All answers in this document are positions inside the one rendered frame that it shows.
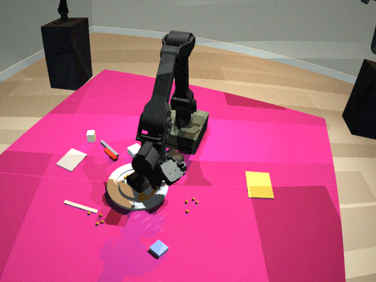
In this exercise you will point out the white flat rectangular panel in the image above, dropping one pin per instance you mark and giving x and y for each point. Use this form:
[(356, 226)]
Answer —
[(71, 159)]

